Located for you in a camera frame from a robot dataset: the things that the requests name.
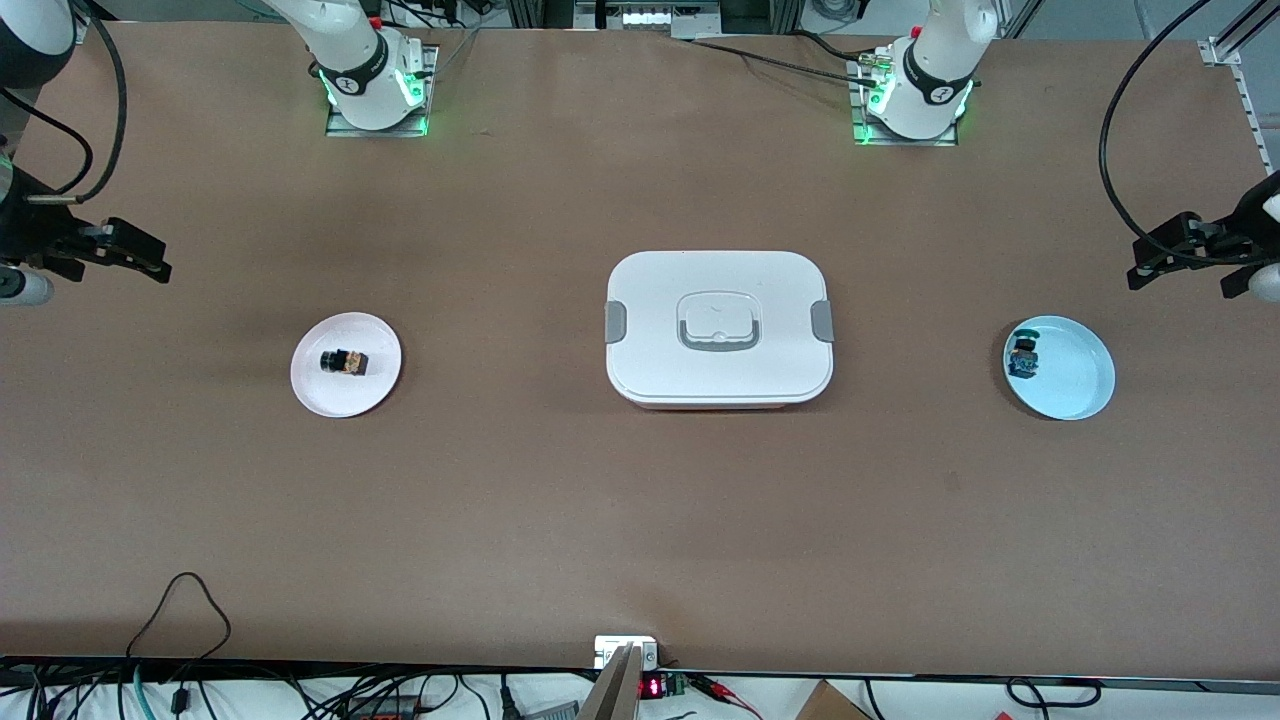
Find light blue round plate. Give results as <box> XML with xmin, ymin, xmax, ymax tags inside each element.
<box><xmin>1002</xmin><ymin>315</ymin><xmax>1117</xmax><ymax>421</ymax></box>

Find pink round plate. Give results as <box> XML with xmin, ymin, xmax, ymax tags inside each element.
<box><xmin>290</xmin><ymin>312</ymin><xmax>403</xmax><ymax>419</ymax></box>

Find brown cardboard piece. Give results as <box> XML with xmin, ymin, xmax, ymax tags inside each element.
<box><xmin>795</xmin><ymin>680</ymin><xmax>873</xmax><ymax>720</ymax></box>

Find red clip leads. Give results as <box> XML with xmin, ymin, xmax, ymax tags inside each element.
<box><xmin>690</xmin><ymin>674</ymin><xmax>763</xmax><ymax>719</ymax></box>

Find small white box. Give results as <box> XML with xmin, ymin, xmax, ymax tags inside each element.
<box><xmin>594</xmin><ymin>636</ymin><xmax>659</xmax><ymax>669</ymax></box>

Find grey metal bar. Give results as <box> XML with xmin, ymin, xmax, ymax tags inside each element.
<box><xmin>578</xmin><ymin>643</ymin><xmax>643</xmax><ymax>720</ymax></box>

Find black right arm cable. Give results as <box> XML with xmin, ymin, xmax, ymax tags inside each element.
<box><xmin>0</xmin><ymin>0</ymin><xmax>129</xmax><ymax>206</ymax></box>

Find aluminium perforated rail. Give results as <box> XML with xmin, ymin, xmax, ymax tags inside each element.
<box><xmin>1198</xmin><ymin>0</ymin><xmax>1280</xmax><ymax>181</ymax></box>

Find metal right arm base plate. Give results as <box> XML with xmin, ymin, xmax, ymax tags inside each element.
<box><xmin>325</xmin><ymin>42</ymin><xmax>441</xmax><ymax>138</ymax></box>

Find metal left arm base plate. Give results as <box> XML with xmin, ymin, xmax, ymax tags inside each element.
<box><xmin>850</xmin><ymin>45</ymin><xmax>961</xmax><ymax>148</ymax></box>

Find thin black looped cable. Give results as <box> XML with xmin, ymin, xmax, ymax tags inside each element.
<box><xmin>125</xmin><ymin>572</ymin><xmax>233</xmax><ymax>666</ymax></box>

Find black coiled cable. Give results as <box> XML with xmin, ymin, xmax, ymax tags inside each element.
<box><xmin>1005</xmin><ymin>678</ymin><xmax>1103</xmax><ymax>709</ymax></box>

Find black cable to base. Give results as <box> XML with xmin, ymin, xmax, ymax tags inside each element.
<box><xmin>688</xmin><ymin>30</ymin><xmax>883</xmax><ymax>89</ymax></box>

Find white lunch box grey handle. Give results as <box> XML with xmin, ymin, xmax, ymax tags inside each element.
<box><xmin>604</xmin><ymin>250</ymin><xmax>835</xmax><ymax>411</ymax></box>

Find aluminium frame with white lights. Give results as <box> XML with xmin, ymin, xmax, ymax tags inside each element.
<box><xmin>575</xmin><ymin>0</ymin><xmax>723</xmax><ymax>33</ymax></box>

